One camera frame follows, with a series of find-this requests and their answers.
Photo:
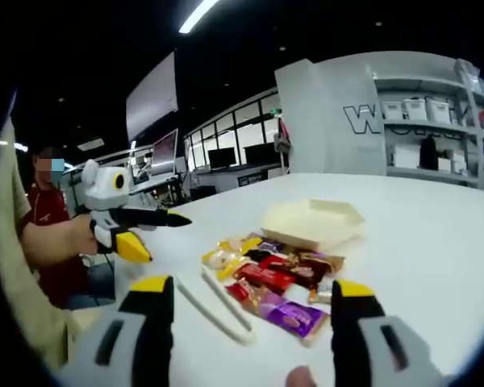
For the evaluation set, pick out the white cardboard box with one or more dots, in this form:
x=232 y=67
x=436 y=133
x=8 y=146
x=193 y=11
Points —
x=406 y=156
x=451 y=162

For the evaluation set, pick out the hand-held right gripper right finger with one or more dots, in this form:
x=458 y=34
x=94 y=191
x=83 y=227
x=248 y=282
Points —
x=371 y=350

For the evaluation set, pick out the white pillar with letters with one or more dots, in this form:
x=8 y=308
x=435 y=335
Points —
x=326 y=121

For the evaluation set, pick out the pile of colourful food packets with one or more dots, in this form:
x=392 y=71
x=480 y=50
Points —
x=274 y=286

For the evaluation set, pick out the person's beige shirt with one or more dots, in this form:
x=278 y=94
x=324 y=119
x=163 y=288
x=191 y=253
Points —
x=12 y=250

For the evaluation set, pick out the black bag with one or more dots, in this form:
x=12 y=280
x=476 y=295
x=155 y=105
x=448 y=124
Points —
x=429 y=153

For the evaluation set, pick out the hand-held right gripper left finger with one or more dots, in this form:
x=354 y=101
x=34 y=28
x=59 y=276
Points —
x=105 y=346

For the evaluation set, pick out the ceiling light strip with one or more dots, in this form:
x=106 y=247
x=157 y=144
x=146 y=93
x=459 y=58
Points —
x=197 y=16

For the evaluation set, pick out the person's left hand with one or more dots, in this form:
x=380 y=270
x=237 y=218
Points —
x=84 y=234

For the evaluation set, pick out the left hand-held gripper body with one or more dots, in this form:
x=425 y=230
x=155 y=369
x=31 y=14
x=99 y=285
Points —
x=103 y=189

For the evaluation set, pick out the cream square container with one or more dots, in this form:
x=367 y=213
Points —
x=306 y=221

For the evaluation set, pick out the white storage bin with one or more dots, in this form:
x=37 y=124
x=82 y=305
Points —
x=437 y=109
x=415 y=109
x=393 y=110

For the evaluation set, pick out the grey hanging screen panel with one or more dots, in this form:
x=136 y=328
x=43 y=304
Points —
x=151 y=96

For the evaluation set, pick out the person's right hand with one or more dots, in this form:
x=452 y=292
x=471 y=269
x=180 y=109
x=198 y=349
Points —
x=301 y=377

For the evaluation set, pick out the grey shelving unit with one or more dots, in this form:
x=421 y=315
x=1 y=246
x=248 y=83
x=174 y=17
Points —
x=427 y=129

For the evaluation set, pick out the computer monitor with light screen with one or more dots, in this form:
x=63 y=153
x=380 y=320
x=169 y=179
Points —
x=164 y=153

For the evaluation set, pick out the office desk with equipment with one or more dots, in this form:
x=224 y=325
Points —
x=157 y=185

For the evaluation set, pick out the red hanging jacket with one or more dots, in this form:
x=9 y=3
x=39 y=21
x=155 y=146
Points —
x=283 y=135

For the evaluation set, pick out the black computer monitor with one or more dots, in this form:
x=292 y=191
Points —
x=260 y=154
x=222 y=158

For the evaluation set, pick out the grey ladder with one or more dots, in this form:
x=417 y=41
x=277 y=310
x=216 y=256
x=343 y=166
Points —
x=472 y=121

